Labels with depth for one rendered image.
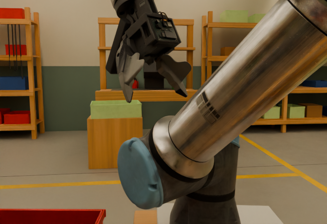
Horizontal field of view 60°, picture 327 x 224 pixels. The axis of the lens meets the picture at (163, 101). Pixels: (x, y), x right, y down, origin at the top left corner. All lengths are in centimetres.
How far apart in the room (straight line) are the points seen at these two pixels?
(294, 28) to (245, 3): 581
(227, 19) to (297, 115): 225
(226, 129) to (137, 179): 17
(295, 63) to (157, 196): 27
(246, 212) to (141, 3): 53
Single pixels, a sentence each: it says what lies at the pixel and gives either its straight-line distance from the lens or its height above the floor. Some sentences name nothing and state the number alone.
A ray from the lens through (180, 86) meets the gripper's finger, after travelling 57.
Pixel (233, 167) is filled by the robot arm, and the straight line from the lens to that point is 59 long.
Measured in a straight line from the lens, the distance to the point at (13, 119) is 547.
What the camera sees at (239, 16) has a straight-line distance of 543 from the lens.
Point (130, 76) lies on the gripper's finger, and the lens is 47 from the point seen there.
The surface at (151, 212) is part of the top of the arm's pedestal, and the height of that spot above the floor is 85.
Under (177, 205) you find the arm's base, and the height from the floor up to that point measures 95.
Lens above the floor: 124
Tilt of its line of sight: 7 degrees down
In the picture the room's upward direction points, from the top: straight up
